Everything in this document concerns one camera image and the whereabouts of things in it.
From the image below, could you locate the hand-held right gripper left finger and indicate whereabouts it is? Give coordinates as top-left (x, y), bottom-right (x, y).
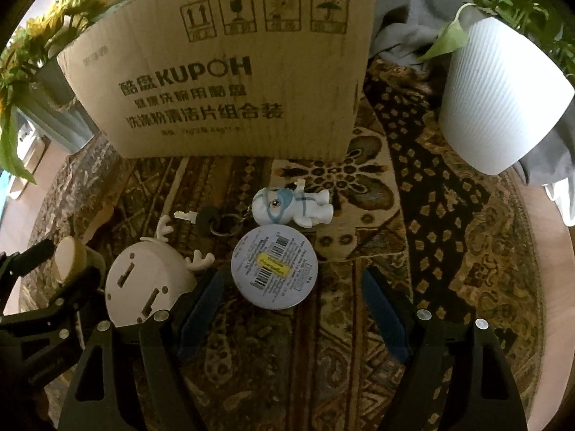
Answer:
top-left (57, 269), bottom-right (226, 431)

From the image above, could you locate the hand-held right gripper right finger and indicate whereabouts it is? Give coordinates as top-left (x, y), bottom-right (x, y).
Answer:
top-left (362, 268), bottom-right (530, 431)

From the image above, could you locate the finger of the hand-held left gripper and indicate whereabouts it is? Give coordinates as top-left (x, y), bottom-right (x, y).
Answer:
top-left (0, 265), bottom-right (107, 338)
top-left (0, 238), bottom-right (56, 289)

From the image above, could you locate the beige round container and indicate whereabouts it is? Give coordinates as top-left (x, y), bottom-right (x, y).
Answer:
top-left (53, 236), bottom-right (107, 286)

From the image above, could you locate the white deer toy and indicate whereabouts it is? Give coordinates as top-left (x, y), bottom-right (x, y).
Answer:
top-left (104, 215), bottom-right (216, 329)

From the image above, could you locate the round metal tin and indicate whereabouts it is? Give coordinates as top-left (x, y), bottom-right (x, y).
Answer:
top-left (230, 227), bottom-right (319, 310)

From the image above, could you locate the white figure keychain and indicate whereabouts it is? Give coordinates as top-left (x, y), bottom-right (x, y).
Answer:
top-left (174, 179), bottom-right (334, 237)

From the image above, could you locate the brown cardboard box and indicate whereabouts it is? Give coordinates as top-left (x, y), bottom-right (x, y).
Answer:
top-left (57, 0), bottom-right (379, 162)

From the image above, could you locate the light wooden piece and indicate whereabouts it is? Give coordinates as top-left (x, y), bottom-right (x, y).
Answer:
top-left (84, 198), bottom-right (116, 244)

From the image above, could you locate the patterned rug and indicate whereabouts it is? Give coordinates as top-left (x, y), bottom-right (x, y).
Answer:
top-left (27, 56), bottom-right (546, 431)

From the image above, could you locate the green ribbed vase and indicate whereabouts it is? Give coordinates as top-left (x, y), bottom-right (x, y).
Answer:
top-left (13, 56), bottom-right (97, 153)

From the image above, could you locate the white ribbed plant pot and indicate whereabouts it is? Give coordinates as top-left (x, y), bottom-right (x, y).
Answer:
top-left (438, 4), bottom-right (575, 177)

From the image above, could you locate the grey curtain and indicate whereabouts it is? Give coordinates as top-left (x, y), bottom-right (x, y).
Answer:
top-left (368, 0), bottom-right (575, 189)

